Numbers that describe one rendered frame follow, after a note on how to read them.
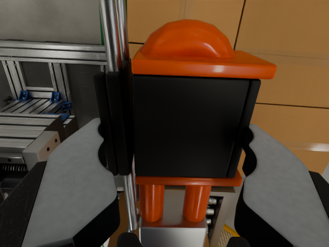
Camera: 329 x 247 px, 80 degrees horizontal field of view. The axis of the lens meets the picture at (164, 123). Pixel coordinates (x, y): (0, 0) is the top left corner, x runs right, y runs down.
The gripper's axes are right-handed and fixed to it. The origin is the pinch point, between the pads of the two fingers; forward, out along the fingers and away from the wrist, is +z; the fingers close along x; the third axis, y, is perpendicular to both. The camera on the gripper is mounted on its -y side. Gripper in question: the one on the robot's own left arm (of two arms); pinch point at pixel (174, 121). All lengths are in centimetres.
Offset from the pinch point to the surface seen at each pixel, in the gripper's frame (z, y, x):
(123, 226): 41, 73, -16
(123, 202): 54, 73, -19
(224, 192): 60, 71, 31
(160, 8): 67, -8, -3
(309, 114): 67, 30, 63
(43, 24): 120, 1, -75
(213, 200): 66, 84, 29
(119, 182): 62, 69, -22
